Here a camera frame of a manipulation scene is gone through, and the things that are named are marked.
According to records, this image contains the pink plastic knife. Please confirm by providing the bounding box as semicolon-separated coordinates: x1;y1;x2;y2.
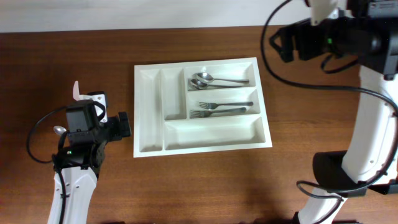
72;81;81;101

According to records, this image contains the steel spoon patterned handle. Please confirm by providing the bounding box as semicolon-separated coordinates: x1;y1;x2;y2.
53;126;67;136

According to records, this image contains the steel fork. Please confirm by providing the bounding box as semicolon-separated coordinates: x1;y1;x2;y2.
190;107;247;118
198;101;254;110

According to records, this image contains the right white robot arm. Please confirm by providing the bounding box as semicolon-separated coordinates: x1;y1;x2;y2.
269;1;397;223

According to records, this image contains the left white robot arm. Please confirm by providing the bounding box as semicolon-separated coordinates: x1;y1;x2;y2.
47;112;131;223

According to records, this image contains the white cutlery tray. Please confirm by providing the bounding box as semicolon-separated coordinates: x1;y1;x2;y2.
133;57;272;157

